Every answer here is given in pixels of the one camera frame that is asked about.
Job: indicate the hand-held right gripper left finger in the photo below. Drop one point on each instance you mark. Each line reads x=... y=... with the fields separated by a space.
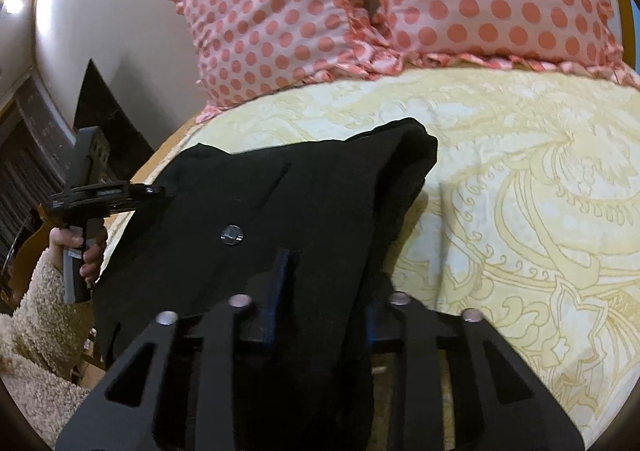
x=200 y=371

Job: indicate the dark wooden shelf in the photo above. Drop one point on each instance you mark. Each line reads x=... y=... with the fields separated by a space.
x=25 y=171

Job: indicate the wooden chair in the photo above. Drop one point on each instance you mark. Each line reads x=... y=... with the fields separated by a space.
x=30 y=251

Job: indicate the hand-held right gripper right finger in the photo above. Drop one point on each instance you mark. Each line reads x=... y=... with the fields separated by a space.
x=415 y=331

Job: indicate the person's left hand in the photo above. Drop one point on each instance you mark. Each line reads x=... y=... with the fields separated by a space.
x=95 y=256

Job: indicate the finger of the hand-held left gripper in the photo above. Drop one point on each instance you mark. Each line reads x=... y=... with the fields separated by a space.
x=147 y=191

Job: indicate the person's left forearm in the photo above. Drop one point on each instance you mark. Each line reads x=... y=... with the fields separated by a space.
x=45 y=331

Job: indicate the black television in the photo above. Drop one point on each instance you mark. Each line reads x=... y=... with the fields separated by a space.
x=115 y=121

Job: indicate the black pants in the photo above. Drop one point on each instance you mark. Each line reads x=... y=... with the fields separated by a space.
x=280 y=211

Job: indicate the yellow patterned bedspread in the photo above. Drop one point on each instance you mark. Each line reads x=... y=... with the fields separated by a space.
x=525 y=231

